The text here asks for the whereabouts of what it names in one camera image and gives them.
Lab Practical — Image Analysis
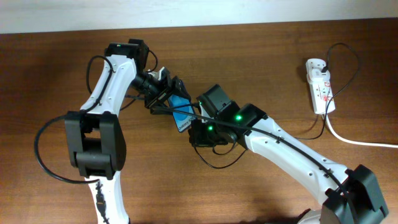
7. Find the white power strip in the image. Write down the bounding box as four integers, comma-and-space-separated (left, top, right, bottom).
305, 58, 335, 114

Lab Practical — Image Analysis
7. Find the black USB charging cable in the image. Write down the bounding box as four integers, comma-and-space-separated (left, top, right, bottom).
193, 42, 361, 170

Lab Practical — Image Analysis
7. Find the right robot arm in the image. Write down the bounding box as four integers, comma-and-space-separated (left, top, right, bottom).
188, 85, 389, 224

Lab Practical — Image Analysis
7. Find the white power strip cord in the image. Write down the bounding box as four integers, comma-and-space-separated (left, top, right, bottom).
323, 113, 398, 149

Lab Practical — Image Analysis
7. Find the white USB charger adapter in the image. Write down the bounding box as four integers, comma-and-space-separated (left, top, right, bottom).
307, 69, 330, 84

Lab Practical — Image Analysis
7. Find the blue screen Galaxy smartphone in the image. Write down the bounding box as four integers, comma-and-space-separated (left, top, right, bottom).
167, 95, 196, 133

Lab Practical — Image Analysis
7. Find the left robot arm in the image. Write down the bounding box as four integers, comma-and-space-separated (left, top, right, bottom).
65, 39, 190, 223

